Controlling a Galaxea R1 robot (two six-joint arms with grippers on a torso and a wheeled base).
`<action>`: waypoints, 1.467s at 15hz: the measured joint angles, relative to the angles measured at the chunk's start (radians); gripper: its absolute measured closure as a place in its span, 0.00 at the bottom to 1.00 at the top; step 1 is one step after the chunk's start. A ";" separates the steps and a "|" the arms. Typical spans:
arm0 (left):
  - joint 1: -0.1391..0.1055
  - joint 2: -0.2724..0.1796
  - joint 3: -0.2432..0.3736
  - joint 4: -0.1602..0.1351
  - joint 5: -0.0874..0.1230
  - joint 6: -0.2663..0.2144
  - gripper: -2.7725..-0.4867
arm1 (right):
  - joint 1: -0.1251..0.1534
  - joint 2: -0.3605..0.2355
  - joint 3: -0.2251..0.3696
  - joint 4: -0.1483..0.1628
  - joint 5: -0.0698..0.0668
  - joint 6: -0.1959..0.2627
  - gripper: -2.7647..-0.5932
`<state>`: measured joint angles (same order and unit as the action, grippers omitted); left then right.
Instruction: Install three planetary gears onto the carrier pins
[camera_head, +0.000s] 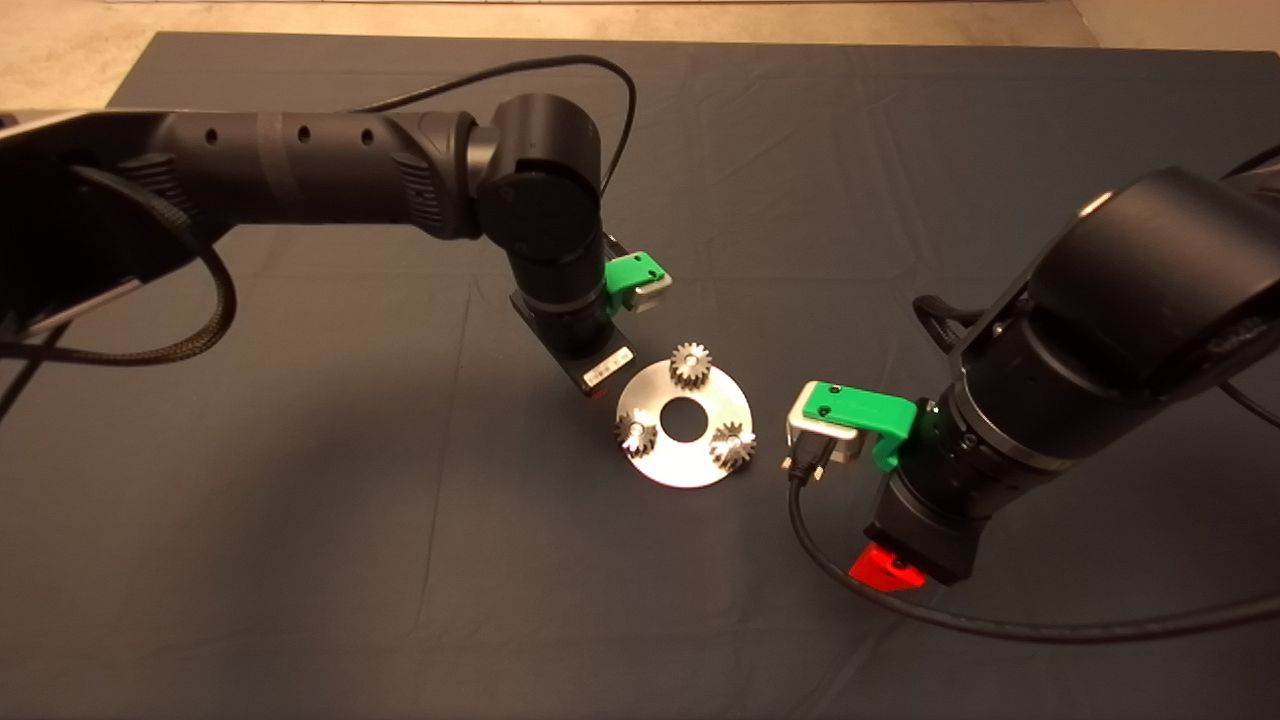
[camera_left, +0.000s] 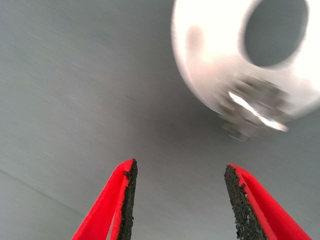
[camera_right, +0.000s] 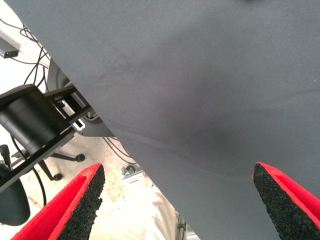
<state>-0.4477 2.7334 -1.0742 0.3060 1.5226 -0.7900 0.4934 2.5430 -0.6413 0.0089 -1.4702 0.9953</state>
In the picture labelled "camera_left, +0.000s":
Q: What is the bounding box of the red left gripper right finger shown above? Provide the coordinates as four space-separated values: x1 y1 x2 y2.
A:
223 163 313 240

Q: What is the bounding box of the round metal carrier plate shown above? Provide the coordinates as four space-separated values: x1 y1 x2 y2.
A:
170 0 320 123

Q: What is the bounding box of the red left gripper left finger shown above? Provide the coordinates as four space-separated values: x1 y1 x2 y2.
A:
71 158 139 240

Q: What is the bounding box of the dark grey table cloth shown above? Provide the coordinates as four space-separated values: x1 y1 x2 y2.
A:
0 0 320 240

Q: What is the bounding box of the small steel planetary gear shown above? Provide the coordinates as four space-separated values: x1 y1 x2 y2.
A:
218 76 291 142

